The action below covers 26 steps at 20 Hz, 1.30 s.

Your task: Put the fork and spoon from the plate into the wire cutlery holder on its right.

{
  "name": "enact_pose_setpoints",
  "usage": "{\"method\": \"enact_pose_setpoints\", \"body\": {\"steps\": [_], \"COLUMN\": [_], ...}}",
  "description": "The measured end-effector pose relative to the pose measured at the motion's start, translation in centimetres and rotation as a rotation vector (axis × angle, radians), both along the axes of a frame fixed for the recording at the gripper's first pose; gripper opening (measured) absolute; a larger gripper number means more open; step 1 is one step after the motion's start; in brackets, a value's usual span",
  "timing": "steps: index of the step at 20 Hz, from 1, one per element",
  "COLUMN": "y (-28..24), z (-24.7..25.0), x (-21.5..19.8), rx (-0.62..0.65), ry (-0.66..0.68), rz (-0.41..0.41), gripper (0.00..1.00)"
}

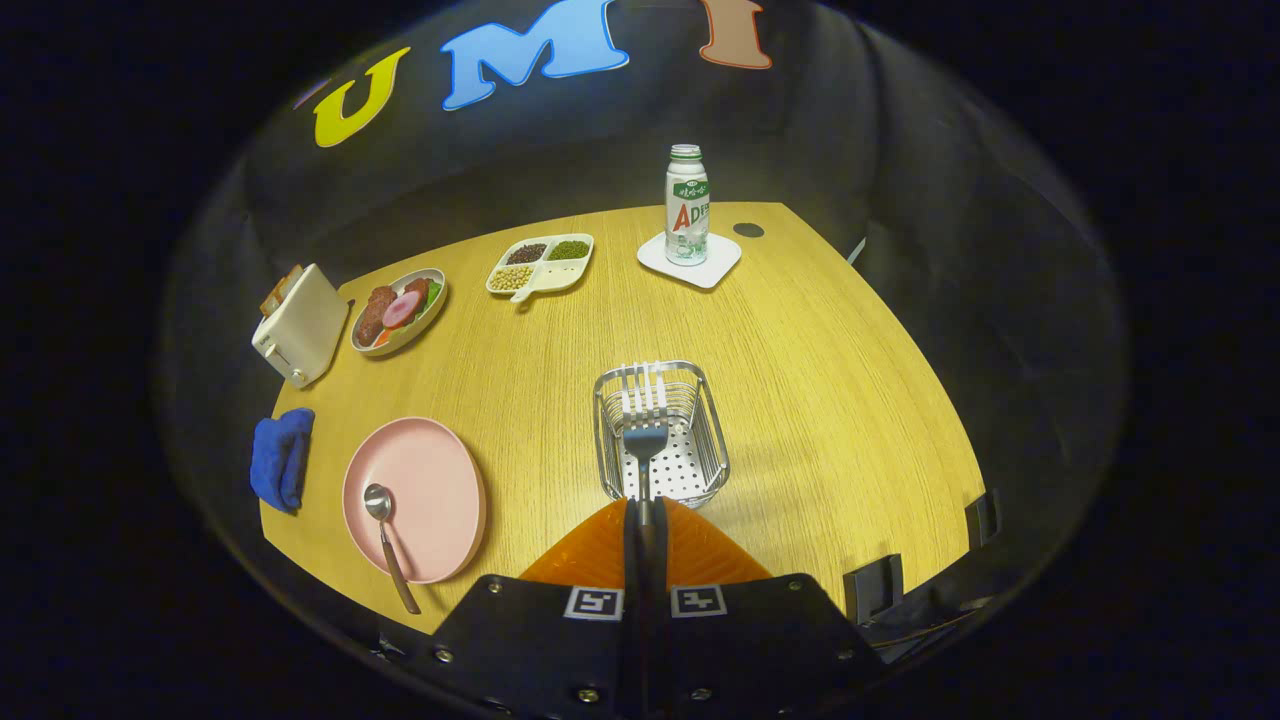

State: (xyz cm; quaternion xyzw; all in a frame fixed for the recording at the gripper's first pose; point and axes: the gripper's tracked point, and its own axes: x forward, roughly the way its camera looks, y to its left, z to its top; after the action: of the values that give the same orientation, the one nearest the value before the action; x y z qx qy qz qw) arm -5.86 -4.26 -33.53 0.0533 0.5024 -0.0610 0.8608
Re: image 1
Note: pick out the white divided dish with beans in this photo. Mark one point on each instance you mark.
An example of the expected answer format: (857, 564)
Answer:
(545, 268)

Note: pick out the brown sausage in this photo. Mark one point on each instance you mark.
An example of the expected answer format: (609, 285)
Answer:
(374, 315)

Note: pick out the white toaster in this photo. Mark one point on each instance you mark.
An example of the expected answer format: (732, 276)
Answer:
(300, 330)

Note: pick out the blue folded cloth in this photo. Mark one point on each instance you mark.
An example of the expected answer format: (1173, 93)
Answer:
(280, 460)

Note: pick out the brown toast slices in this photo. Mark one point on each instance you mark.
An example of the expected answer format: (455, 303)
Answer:
(279, 292)

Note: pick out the green lettuce leaf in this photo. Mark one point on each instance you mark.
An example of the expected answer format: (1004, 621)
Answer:
(433, 294)

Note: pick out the white square coaster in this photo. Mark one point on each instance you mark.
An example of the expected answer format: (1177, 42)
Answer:
(715, 265)

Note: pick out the pink plate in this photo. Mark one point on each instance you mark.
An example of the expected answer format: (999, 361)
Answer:
(435, 510)

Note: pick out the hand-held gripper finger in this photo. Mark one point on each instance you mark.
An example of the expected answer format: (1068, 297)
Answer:
(655, 600)
(634, 600)

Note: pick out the white drink bottle green cap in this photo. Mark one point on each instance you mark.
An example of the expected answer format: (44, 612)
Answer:
(687, 210)

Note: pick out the grey bowl with food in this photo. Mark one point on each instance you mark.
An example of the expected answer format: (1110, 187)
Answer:
(405, 338)

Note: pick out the pink ham slice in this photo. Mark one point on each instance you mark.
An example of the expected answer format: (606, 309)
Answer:
(402, 309)

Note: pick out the black round table grommet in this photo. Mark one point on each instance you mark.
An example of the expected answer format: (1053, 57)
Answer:
(748, 230)

